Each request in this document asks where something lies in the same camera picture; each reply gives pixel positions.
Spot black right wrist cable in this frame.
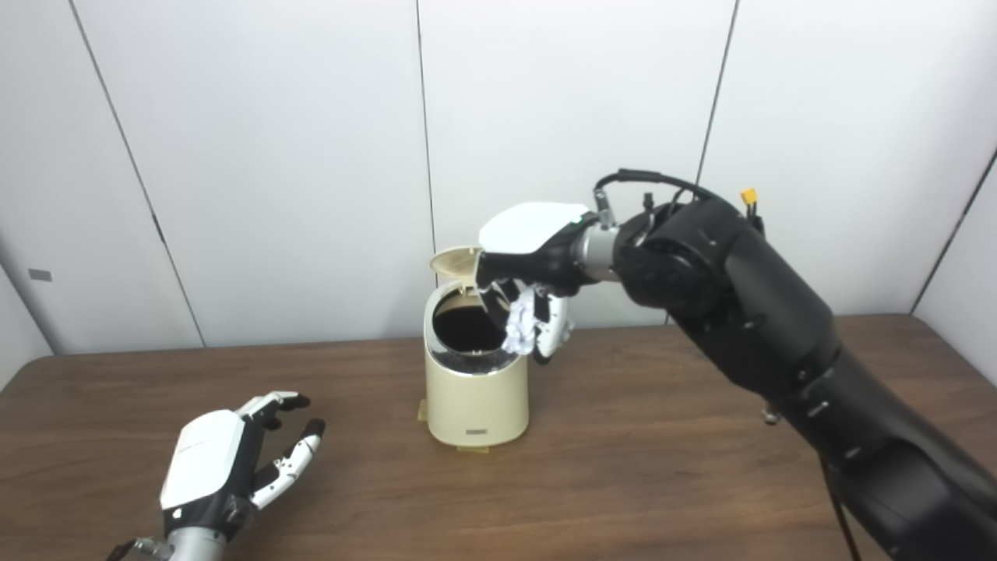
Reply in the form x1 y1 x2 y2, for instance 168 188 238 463
594 168 725 227

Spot round cream bin lid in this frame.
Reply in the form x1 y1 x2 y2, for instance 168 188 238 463
431 246 484 293

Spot cream-colored bin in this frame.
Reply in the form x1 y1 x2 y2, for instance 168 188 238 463
423 280 530 449

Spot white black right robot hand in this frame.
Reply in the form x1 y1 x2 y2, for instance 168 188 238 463
475 202 604 365

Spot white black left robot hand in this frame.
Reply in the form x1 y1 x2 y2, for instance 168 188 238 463
160 391 326 538

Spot white paper ball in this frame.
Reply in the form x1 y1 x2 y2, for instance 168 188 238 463
502 284 546 357

